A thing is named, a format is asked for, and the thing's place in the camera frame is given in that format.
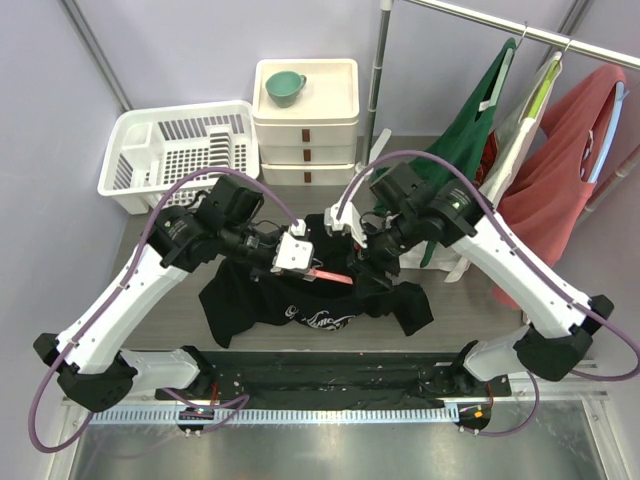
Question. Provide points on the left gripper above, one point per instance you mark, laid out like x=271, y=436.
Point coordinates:
x=274, y=271

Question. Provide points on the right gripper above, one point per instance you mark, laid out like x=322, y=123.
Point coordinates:
x=369, y=280

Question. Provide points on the black t shirt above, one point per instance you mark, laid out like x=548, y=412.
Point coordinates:
x=233, y=301

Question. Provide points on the pink hanger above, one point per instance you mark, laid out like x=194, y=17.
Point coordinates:
x=315, y=273

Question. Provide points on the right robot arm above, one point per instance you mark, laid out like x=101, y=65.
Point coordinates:
x=563, y=319

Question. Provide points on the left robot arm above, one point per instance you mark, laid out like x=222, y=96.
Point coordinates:
x=92, y=367

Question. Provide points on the white t shirt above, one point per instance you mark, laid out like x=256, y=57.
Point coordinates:
x=505, y=151

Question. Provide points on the green t shirt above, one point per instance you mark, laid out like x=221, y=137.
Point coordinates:
x=462, y=145

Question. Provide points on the salmon pink t shirt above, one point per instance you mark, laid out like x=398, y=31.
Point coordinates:
x=547, y=197

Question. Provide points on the lime green hanger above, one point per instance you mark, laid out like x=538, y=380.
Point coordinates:
x=542, y=93

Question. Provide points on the light blue hanger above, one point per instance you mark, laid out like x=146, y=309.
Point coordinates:
x=591, y=175

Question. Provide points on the white drawer unit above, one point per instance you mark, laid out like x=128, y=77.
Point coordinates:
x=314, y=141

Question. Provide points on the white plastic basket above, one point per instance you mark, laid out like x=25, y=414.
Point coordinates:
x=149, y=150

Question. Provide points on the green cup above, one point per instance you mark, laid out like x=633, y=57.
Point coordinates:
x=284, y=87

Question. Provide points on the metal clothes rack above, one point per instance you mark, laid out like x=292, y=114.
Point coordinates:
x=521, y=30

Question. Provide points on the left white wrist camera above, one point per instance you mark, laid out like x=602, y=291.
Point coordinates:
x=294, y=252

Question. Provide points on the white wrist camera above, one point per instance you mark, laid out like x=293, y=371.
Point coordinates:
x=294, y=252
x=348, y=223

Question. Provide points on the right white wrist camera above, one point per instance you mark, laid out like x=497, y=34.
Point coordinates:
x=348, y=223

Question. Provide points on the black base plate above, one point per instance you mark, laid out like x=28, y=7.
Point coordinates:
x=336, y=381

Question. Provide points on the white cable duct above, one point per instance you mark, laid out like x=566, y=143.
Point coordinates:
x=166, y=414

